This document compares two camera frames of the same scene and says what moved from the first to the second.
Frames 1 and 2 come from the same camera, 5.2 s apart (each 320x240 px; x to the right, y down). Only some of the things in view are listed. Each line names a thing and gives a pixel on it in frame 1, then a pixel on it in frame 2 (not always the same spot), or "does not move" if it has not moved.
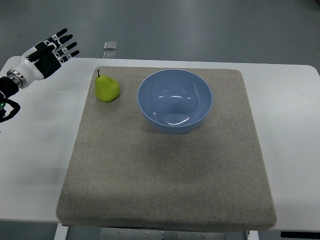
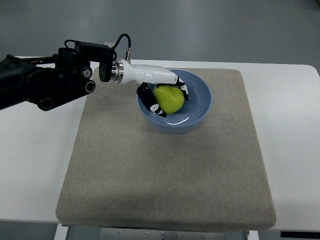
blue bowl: x=174 y=101 does not move
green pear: x=106 y=89 → x=170 y=98
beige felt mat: x=124 y=174 does not move
